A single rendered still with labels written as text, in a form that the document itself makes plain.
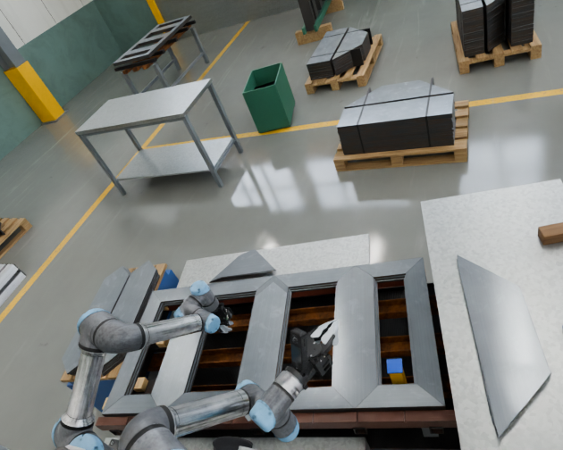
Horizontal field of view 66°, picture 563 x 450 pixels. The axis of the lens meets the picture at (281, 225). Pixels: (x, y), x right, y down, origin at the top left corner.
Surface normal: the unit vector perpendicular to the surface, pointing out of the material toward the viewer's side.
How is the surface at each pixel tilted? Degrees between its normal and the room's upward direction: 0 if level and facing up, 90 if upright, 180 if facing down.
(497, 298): 0
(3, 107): 90
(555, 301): 0
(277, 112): 90
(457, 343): 0
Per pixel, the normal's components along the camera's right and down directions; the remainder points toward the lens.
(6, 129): 0.90, -0.04
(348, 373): -0.32, -0.71
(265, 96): -0.13, 0.69
